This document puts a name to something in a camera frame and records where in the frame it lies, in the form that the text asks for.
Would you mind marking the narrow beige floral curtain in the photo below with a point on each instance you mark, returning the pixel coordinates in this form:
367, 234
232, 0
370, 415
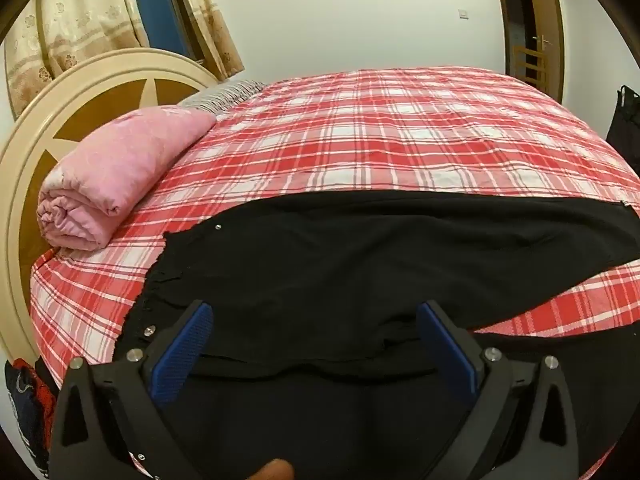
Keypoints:
210, 25

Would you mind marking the folded pink blanket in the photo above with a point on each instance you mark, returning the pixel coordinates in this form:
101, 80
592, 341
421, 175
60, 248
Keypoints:
115, 170

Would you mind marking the dark red clothing pile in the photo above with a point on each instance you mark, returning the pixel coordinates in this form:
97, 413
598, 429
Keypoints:
25, 400

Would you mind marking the red plaid bed sheet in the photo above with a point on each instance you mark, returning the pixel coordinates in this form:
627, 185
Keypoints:
375, 135

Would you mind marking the wide beige floral curtain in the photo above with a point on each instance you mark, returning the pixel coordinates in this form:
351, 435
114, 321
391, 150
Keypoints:
75, 20

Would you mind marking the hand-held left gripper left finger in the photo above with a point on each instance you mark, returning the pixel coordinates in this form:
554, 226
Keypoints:
181, 355

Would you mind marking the person's left hand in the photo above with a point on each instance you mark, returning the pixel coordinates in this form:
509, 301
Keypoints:
272, 471

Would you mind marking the blue window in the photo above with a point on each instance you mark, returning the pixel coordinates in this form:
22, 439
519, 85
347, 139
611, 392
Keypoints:
160, 10

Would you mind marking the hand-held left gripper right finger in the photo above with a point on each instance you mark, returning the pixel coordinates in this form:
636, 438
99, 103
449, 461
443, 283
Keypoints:
448, 355

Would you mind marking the black pants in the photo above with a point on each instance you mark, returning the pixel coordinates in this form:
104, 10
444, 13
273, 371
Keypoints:
325, 270

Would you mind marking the cream wooden headboard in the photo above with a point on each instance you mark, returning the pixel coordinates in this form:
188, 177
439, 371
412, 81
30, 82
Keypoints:
30, 160

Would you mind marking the grey striped pillow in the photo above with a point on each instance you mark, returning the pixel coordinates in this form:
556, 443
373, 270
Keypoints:
225, 94

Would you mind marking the dark hanging clothes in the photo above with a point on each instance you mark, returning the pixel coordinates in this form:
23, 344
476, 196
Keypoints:
627, 125

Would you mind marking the wooden door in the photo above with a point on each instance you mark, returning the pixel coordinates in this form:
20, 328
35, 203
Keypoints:
540, 10
502, 10

